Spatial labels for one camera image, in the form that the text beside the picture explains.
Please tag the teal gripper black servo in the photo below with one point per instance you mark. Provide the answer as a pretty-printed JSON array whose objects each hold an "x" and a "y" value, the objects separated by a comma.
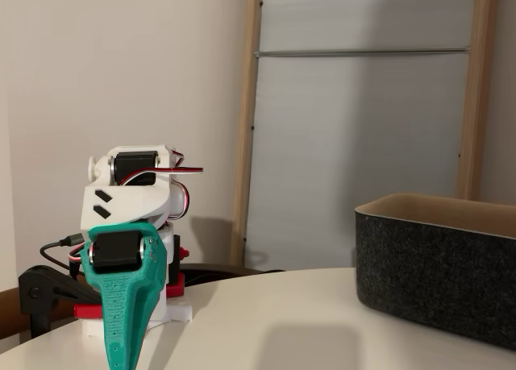
[{"x": 114, "y": 252}]

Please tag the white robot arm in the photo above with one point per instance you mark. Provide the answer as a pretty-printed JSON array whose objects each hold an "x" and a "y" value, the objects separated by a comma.
[{"x": 129, "y": 204}]

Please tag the dark grey felt box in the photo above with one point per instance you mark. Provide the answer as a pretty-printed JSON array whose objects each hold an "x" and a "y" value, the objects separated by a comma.
[{"x": 423, "y": 273}]

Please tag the black red table clamp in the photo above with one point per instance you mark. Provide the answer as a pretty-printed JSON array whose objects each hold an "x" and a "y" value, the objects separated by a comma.
[
  {"x": 40, "y": 289},
  {"x": 175, "y": 287}
]

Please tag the thin metal rod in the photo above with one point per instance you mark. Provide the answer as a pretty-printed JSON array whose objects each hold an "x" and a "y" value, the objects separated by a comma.
[{"x": 363, "y": 52}]

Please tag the wooden frame translucent panel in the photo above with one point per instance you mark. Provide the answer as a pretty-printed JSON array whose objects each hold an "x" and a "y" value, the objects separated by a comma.
[{"x": 354, "y": 144}]

